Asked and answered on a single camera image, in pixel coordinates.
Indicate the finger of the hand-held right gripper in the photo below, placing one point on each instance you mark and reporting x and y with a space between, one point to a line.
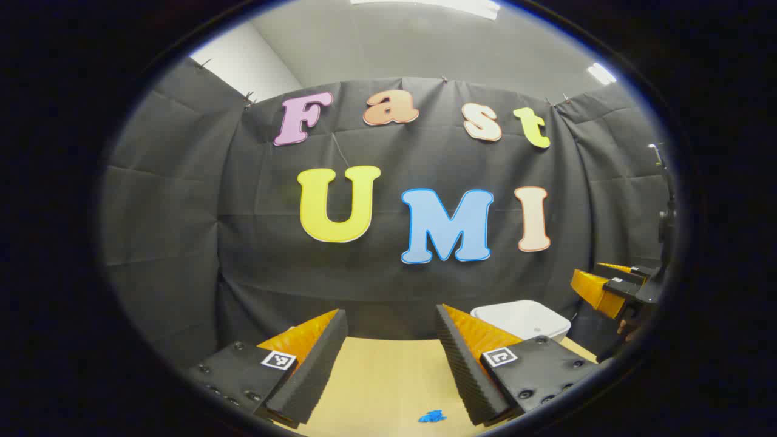
598 291
622 271

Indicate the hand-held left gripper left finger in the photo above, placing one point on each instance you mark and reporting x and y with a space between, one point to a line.
312 370

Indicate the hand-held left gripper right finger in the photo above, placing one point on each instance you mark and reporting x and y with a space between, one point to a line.
464 364

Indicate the blue paper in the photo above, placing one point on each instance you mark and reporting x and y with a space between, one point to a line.
431 416

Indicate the white desktop garbage bin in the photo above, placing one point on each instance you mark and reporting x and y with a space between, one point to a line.
522 318

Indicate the wooden desktop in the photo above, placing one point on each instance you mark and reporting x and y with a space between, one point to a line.
388 382

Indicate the black stand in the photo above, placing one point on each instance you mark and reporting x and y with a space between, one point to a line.
666 212

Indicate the black backdrop cloth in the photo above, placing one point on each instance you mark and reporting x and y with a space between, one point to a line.
243 243

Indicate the small ceiling light panel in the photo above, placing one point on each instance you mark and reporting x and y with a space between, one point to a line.
601 73

